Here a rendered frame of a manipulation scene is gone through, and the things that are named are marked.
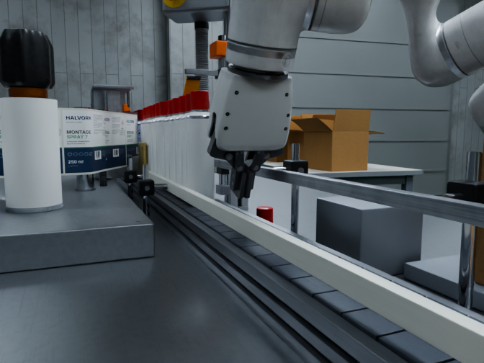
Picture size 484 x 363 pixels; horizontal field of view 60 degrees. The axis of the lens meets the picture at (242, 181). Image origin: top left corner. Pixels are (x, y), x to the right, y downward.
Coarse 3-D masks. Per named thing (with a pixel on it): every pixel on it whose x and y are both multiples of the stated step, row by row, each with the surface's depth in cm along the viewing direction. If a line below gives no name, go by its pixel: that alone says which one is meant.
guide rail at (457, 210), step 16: (224, 160) 75; (272, 176) 56; (288, 176) 52; (304, 176) 48; (320, 176) 46; (336, 192) 42; (352, 192) 40; (368, 192) 38; (384, 192) 36; (400, 192) 34; (416, 192) 34; (400, 208) 34; (416, 208) 33; (432, 208) 31; (448, 208) 30; (464, 208) 29; (480, 208) 28; (480, 224) 28
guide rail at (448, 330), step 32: (192, 192) 67; (256, 224) 44; (288, 256) 37; (320, 256) 32; (352, 288) 29; (384, 288) 26; (416, 320) 24; (448, 320) 22; (448, 352) 22; (480, 352) 20
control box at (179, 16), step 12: (168, 0) 95; (180, 0) 94; (192, 0) 94; (204, 0) 93; (216, 0) 93; (228, 0) 92; (168, 12) 96; (180, 12) 96; (192, 12) 95; (204, 12) 95; (216, 12) 95
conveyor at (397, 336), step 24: (168, 192) 92; (192, 216) 67; (240, 240) 51; (264, 264) 42; (288, 264) 41; (312, 288) 35; (408, 288) 35; (336, 312) 31; (360, 312) 30; (384, 336) 27; (408, 336) 27; (408, 360) 24; (432, 360) 24; (456, 360) 24
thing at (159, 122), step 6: (162, 102) 97; (162, 108) 97; (162, 114) 97; (156, 120) 97; (162, 120) 96; (156, 126) 97; (162, 126) 96; (156, 132) 98; (162, 132) 96; (156, 138) 98; (162, 138) 97; (156, 144) 98; (162, 144) 97; (156, 150) 98; (162, 150) 97; (156, 156) 99; (162, 156) 97; (162, 162) 97; (162, 168) 97; (162, 174) 98
